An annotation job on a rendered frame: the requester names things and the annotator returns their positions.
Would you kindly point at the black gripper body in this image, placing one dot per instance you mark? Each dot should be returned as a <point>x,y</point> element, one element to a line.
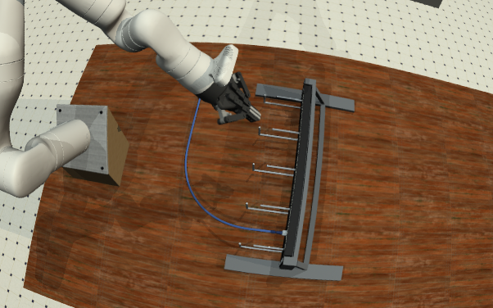
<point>216,95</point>

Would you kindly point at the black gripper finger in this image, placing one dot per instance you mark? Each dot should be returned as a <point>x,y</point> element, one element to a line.
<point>243,95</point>
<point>243,113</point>

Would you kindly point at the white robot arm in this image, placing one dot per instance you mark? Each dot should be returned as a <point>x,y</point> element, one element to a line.
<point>22,172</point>

